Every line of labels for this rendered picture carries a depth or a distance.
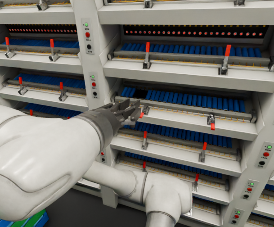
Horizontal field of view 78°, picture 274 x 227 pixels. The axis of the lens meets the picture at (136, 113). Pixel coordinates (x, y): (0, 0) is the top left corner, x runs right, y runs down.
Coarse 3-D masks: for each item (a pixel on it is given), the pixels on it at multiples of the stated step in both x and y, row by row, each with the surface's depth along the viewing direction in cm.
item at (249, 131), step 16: (128, 80) 86; (144, 80) 83; (112, 96) 79; (256, 96) 67; (160, 112) 73; (176, 112) 72; (256, 112) 64; (192, 128) 69; (208, 128) 66; (224, 128) 64; (240, 128) 63; (256, 128) 62
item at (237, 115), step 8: (152, 104) 74; (160, 104) 72; (168, 104) 72; (176, 104) 71; (192, 112) 70; (200, 112) 69; (208, 112) 67; (216, 112) 66; (224, 112) 66; (232, 112) 65
